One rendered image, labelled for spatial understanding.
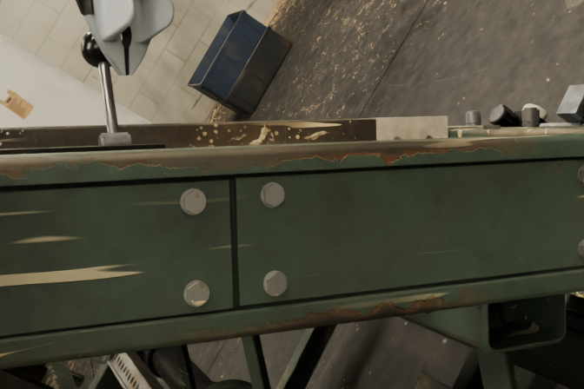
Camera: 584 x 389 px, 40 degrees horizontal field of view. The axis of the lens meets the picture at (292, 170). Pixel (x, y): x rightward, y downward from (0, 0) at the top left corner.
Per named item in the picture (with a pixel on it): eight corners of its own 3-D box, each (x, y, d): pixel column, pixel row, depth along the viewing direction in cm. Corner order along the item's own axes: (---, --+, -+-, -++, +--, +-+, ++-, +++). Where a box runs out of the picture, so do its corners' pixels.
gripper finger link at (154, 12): (156, 71, 62) (151, -48, 62) (117, 76, 67) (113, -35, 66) (189, 72, 64) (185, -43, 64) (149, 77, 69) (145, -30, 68)
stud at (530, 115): (543, 128, 114) (543, 107, 113) (529, 128, 113) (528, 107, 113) (532, 128, 116) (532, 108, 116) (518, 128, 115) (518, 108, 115)
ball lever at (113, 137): (142, 144, 68) (122, 19, 74) (96, 146, 67) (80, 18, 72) (135, 165, 71) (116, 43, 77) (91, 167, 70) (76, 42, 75)
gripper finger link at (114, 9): (121, 69, 60) (116, -53, 60) (83, 75, 65) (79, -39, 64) (156, 71, 62) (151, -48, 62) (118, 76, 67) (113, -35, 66)
